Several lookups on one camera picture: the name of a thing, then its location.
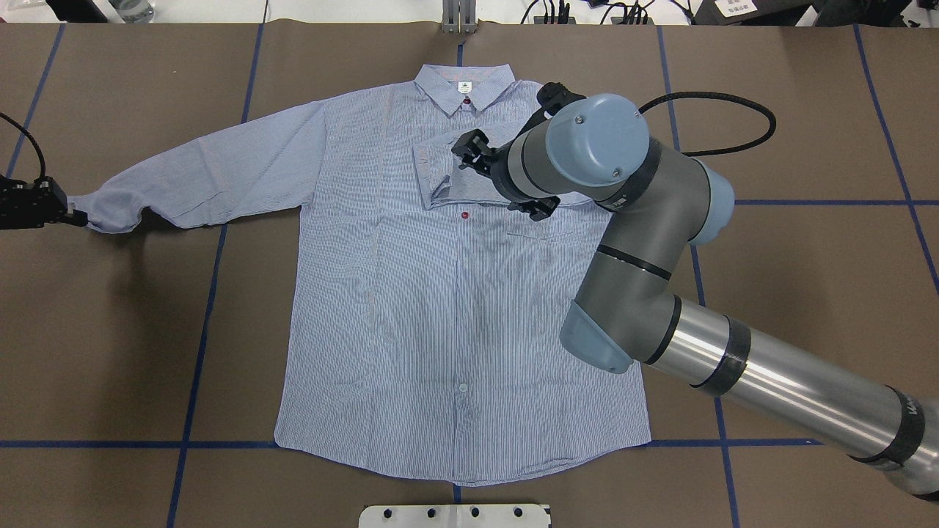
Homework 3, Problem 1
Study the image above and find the aluminium frame post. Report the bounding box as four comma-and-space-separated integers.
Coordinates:
442, 0, 478, 34

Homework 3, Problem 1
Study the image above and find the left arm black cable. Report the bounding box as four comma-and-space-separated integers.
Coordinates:
0, 111, 48, 184

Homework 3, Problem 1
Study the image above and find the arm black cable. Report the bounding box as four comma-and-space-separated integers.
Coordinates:
0, 111, 48, 184
638, 92, 777, 158

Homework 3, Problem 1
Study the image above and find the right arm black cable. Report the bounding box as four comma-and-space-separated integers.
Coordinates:
638, 92, 777, 158

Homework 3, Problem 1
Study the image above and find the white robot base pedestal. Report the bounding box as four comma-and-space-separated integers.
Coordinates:
358, 502, 553, 527

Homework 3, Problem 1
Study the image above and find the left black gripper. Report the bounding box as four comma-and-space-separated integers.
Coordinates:
1, 178, 89, 230

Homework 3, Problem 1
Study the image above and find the light blue striped shirt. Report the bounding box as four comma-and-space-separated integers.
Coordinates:
68, 65, 651, 487

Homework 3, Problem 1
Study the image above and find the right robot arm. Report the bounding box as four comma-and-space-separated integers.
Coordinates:
487, 83, 937, 502

